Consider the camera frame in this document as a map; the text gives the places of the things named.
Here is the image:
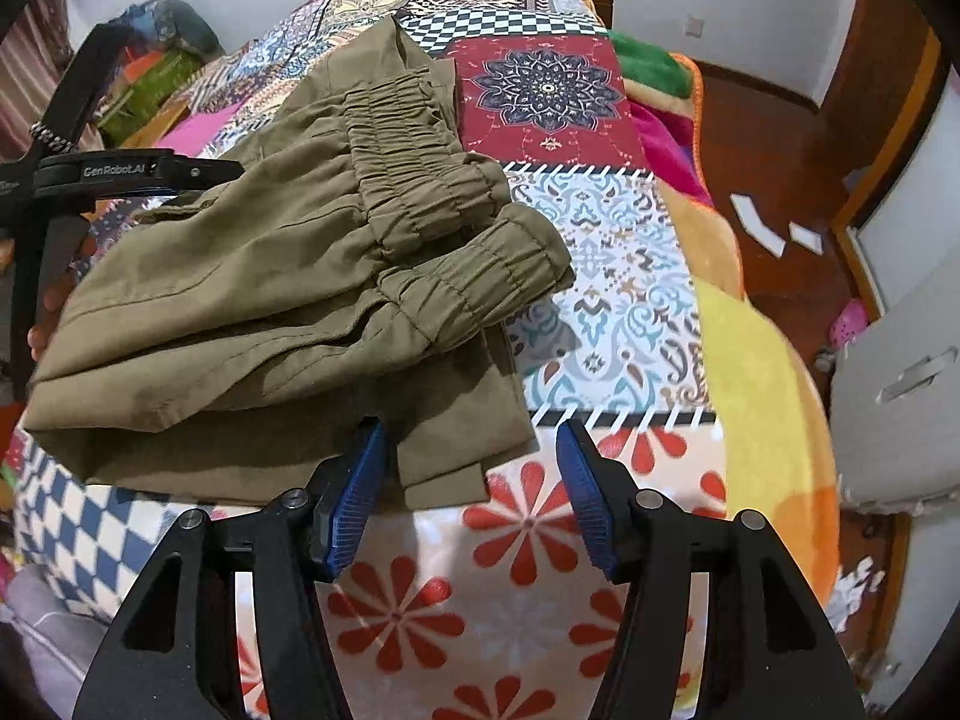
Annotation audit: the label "striped brown curtain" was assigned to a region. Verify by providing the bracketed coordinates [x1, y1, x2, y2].
[0, 0, 98, 160]

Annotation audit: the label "person's left hand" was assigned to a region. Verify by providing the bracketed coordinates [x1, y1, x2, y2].
[26, 281, 76, 365]

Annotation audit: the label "multicolour fleece blanket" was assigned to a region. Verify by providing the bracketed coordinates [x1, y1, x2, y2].
[607, 28, 839, 608]

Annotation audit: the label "patchwork printed blanket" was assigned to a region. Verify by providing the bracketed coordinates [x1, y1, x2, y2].
[0, 0, 728, 720]

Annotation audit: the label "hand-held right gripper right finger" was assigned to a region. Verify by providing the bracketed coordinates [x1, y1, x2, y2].
[555, 418, 860, 720]

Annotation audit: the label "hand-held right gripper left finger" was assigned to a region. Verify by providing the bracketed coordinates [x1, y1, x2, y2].
[71, 416, 391, 720]

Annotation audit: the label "pink cloth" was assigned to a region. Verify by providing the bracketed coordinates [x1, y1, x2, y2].
[169, 101, 235, 160]

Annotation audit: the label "wooden wardrobe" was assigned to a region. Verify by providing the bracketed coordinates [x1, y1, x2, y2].
[817, 0, 960, 320]

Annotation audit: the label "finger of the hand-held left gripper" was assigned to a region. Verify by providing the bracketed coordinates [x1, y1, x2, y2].
[34, 152, 245, 200]

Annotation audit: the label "pink slipper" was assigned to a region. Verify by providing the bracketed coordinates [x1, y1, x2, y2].
[829, 298, 871, 346]

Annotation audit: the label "grey cloth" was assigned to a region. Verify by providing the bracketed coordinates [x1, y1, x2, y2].
[0, 562, 113, 720]

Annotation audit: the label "pile of patterned clothes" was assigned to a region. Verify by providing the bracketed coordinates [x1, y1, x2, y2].
[112, 0, 226, 61]

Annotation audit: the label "olive green pants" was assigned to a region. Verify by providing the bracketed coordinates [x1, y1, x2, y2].
[22, 15, 577, 511]

